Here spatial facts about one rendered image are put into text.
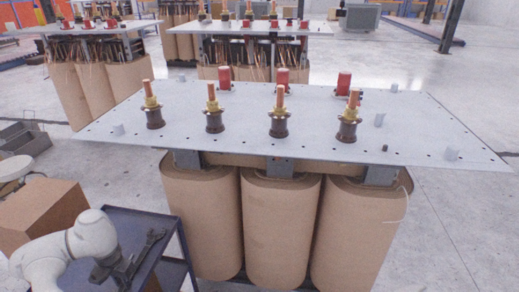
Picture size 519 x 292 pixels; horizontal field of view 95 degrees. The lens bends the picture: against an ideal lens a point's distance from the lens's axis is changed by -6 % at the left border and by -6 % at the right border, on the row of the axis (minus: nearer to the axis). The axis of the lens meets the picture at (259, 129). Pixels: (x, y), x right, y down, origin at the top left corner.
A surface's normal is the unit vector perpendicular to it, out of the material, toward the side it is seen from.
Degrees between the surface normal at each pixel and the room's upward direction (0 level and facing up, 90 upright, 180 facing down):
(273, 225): 90
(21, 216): 0
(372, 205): 90
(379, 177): 90
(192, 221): 90
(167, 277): 0
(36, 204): 0
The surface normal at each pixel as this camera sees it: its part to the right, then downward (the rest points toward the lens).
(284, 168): -0.14, 0.49
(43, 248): 0.14, -0.81
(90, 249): 0.43, 0.45
